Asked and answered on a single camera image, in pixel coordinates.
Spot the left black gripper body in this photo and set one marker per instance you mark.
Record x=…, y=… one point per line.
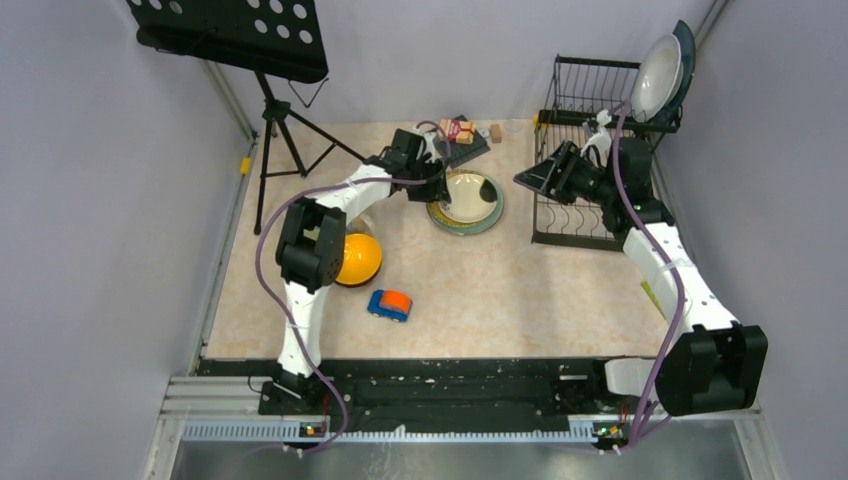
x=424, y=171

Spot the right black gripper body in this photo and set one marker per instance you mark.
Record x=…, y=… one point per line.
x=597, y=187

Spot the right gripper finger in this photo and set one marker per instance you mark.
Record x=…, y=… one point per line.
x=552, y=182
x=565, y=156

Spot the cream floral ceramic plate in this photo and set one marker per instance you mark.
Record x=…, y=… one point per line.
x=472, y=197

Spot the blue orange toy car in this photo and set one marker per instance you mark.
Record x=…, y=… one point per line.
x=390, y=304

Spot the teal square plate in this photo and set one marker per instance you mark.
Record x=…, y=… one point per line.
x=671, y=113

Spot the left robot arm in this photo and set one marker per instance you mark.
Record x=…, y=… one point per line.
x=310, y=248

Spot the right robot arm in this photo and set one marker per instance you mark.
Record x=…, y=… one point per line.
x=713, y=362

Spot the yellow-rimmed patterned plate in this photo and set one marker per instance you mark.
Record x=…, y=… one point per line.
x=437, y=215

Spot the wooden blocks stack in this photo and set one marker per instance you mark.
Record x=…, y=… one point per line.
x=456, y=131

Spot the small wooden block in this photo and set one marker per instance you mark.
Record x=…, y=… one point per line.
x=496, y=134

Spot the beige mug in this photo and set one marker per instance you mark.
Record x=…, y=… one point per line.
x=362, y=224

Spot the yellow bowl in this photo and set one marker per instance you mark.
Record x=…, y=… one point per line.
x=362, y=260

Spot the green card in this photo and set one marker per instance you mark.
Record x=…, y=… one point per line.
x=650, y=293

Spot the black music stand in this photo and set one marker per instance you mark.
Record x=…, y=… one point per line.
x=268, y=38

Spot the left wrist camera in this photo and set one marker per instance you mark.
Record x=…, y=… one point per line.
x=430, y=136

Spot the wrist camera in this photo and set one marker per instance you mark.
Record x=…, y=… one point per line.
x=598, y=137
x=430, y=136

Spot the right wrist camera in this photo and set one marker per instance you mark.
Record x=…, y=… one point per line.
x=598, y=137

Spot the black wire dish rack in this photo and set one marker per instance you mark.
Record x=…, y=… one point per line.
x=579, y=89

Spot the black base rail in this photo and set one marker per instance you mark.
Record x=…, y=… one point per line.
x=527, y=400

